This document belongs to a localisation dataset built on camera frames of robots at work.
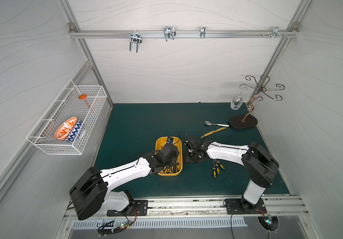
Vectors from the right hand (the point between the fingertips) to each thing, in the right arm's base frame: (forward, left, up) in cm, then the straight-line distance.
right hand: (186, 158), depth 90 cm
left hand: (-3, +7, +7) cm, 10 cm away
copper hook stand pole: (+32, -43, +29) cm, 60 cm away
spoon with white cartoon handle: (+28, -16, -1) cm, 32 cm away
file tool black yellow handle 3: (-6, -19, -1) cm, 20 cm away
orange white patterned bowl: (-4, +54, +34) cm, 64 cm away
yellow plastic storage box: (+8, +17, +5) cm, 19 cm away
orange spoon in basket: (+18, +57, +33) cm, 68 cm away
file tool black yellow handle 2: (-6, -17, -1) cm, 18 cm away
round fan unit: (-30, -41, -4) cm, 51 cm away
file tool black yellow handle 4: (-3, -21, -1) cm, 21 cm away
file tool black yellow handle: (-7, +10, 0) cm, 13 cm away
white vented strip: (-35, +29, +2) cm, 45 cm away
